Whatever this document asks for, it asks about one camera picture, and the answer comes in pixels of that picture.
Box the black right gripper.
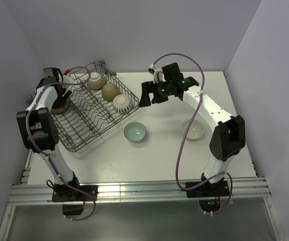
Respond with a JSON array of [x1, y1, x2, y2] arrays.
[[139, 79, 173, 107]]

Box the brown glazed bowl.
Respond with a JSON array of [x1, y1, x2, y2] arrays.
[[51, 102, 69, 114]]

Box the white bowl blue stripes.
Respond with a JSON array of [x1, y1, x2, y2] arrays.
[[112, 94, 132, 113]]

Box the red patterned white bowl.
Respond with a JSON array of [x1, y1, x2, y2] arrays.
[[86, 72, 106, 90]]

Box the black bowl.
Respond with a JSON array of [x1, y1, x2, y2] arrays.
[[101, 83, 120, 101]]

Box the pale green bowl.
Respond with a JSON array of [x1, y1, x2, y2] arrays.
[[123, 122, 147, 143]]

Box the plain white bowl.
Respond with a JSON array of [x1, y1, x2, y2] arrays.
[[181, 119, 204, 141]]

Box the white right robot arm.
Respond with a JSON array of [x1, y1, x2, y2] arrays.
[[138, 63, 245, 196]]

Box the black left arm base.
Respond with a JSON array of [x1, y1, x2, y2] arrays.
[[46, 178, 98, 217]]

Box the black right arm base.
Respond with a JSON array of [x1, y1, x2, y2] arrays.
[[186, 178, 232, 214]]

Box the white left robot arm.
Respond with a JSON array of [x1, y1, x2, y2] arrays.
[[16, 67, 82, 200]]

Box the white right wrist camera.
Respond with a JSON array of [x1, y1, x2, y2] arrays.
[[148, 64, 164, 83]]

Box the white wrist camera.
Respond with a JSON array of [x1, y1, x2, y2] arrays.
[[61, 69, 75, 85], [148, 64, 164, 83]]

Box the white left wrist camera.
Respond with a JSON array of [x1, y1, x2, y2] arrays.
[[61, 69, 75, 85]]

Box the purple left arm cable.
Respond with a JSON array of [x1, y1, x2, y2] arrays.
[[25, 66, 96, 222]]

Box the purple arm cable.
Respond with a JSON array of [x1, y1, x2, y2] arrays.
[[25, 66, 96, 222], [152, 52, 233, 214]]

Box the grey wire dish rack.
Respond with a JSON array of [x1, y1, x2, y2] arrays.
[[51, 61, 139, 152]]

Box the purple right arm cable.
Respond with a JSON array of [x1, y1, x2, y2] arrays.
[[152, 52, 233, 214]]

